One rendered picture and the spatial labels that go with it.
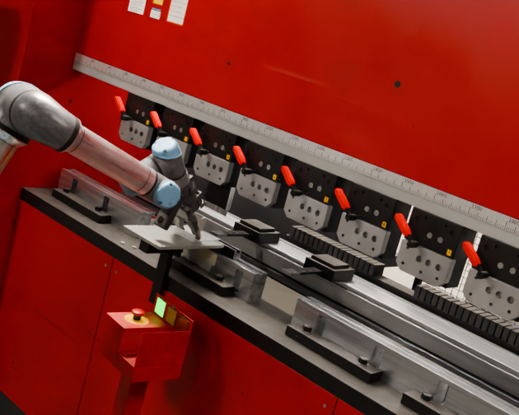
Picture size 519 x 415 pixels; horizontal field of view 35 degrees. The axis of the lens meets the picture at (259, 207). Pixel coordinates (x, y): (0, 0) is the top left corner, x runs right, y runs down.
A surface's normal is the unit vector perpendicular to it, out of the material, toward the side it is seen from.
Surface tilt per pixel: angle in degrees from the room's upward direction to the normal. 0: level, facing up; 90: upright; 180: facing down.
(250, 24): 90
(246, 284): 90
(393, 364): 90
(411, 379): 90
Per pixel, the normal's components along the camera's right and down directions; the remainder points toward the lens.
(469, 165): -0.67, -0.01
